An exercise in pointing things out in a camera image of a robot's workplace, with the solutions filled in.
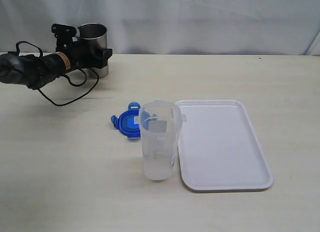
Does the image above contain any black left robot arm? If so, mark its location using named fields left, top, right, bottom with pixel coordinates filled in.
left=0, top=23, right=113, bottom=90

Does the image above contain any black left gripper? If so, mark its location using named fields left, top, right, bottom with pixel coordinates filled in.
left=51, top=23, right=113, bottom=69

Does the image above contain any white rectangular plastic tray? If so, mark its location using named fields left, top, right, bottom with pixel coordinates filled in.
left=176, top=99, right=274, bottom=193

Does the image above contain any clear plastic container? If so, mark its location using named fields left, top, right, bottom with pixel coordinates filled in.
left=135, top=100, right=183, bottom=181

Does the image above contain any blue plastic lid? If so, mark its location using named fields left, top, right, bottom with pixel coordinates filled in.
left=110, top=100, right=159, bottom=141

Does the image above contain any stainless steel cup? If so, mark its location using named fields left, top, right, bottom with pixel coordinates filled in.
left=77, top=23, right=109, bottom=78

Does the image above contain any black camera cable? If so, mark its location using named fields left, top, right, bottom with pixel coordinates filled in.
left=0, top=41, right=100, bottom=107

